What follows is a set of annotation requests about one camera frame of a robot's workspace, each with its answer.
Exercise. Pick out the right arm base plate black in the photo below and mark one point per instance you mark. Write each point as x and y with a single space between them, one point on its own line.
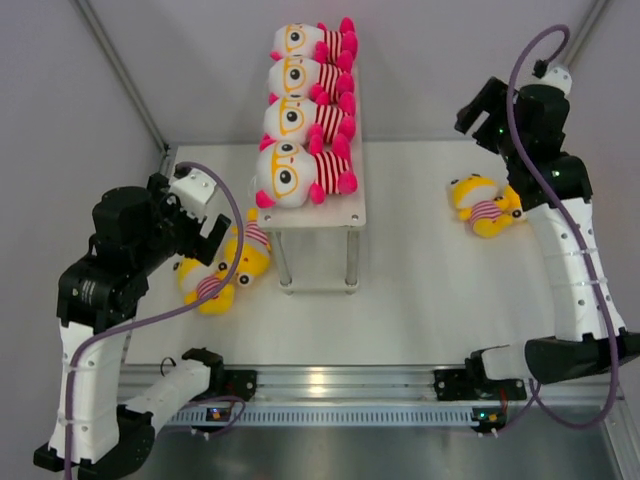
456 384

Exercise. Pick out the white two-tier shelf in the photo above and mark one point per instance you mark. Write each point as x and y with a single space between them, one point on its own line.
346 212

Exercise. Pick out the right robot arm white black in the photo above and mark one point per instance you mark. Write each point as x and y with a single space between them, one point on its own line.
526 130

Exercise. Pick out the aluminium front rail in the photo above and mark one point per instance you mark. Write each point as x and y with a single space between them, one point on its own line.
394 383

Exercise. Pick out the yellow plush striped top left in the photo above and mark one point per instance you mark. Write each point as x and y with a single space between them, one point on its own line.
256 251

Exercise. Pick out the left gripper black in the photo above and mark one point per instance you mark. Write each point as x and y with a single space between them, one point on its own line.
196 246

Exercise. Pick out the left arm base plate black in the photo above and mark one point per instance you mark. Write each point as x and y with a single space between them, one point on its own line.
241 383

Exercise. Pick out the white slotted cable duct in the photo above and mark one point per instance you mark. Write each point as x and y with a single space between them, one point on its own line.
349 415

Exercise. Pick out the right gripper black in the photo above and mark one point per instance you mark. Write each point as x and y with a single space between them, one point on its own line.
493 100

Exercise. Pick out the white plush pink striped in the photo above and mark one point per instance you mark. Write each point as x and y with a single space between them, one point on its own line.
316 41
310 78

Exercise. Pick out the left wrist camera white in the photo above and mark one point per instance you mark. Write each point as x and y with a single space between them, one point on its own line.
194 189

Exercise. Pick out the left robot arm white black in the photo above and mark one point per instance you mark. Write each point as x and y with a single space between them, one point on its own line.
136 230

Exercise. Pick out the yellow plush right front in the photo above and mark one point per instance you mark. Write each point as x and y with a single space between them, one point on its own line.
478 202

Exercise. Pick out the yellow plush right back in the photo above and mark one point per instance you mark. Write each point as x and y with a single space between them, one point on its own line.
513 205

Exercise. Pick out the yellow plush centre left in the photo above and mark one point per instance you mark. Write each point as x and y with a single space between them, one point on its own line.
197 281

